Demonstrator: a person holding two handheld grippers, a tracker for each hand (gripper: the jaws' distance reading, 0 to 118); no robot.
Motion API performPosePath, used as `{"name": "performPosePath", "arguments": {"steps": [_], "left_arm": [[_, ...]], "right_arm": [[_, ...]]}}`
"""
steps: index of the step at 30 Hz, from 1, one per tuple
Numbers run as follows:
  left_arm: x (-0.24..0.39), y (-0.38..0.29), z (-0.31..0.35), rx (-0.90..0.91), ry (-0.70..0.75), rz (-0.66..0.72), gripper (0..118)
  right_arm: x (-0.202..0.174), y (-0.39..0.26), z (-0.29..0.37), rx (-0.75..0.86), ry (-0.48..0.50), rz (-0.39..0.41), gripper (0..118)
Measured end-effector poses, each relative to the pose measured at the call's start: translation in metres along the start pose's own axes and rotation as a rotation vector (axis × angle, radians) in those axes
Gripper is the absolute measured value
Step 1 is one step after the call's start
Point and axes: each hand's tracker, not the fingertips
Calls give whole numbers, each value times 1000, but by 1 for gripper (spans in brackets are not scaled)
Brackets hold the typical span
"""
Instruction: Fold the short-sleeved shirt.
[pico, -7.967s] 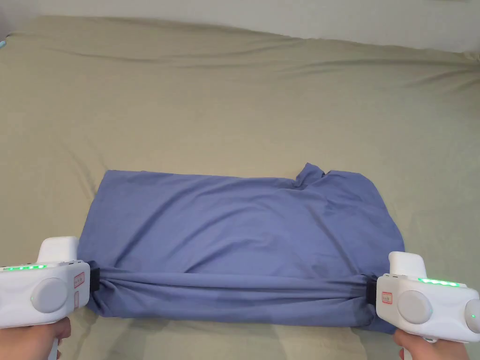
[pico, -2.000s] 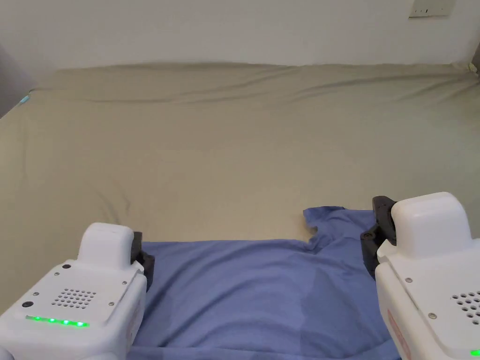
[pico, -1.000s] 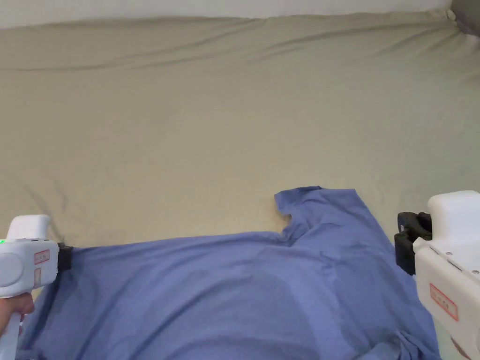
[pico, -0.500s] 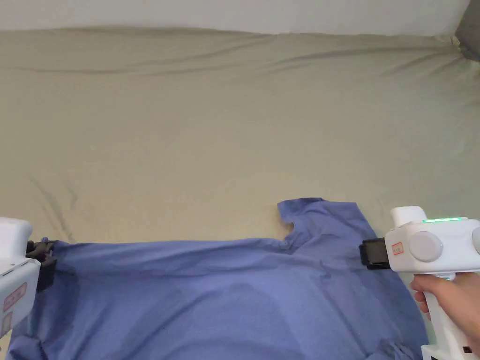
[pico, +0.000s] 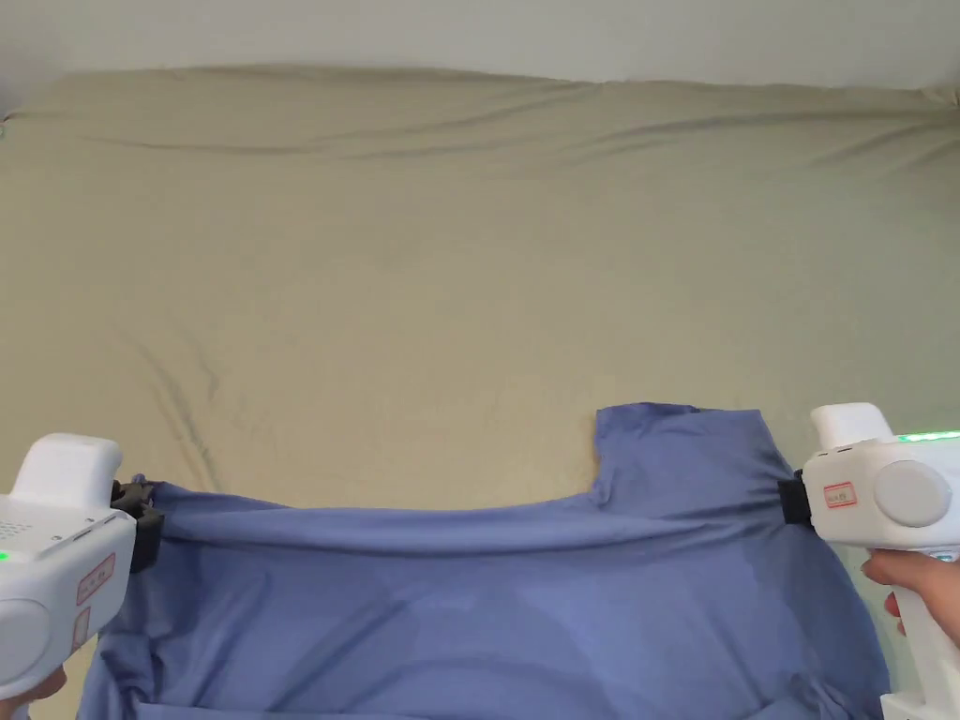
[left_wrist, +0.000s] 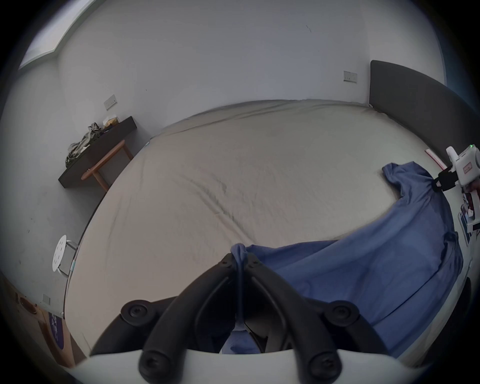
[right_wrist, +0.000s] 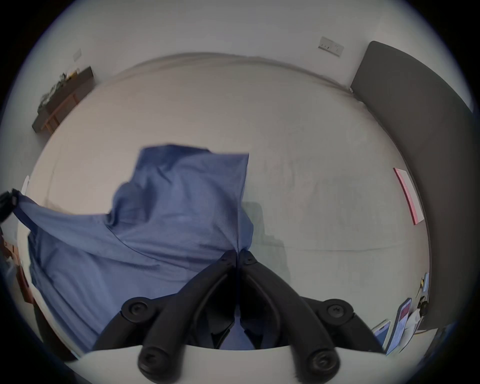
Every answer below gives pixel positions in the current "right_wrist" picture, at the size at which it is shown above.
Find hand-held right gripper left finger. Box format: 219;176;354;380
92;250;238;383

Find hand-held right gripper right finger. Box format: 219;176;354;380
239;249;385;381

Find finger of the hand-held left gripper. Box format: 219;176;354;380
0;189;19;223

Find blue shirt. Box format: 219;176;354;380
13;144;256;354

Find blue phone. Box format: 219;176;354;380
372;319;392;348

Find phone with pale case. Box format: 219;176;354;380
385;298;413;356

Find dark wooden shelf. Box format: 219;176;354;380
31;66;95;134

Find pink and white card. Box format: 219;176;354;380
393;167;426;226

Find bed with beige sheet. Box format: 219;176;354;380
17;52;432;361

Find dark grey padded headboard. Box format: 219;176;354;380
350;40;475;331

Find white wall socket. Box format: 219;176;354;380
318;36;345;57

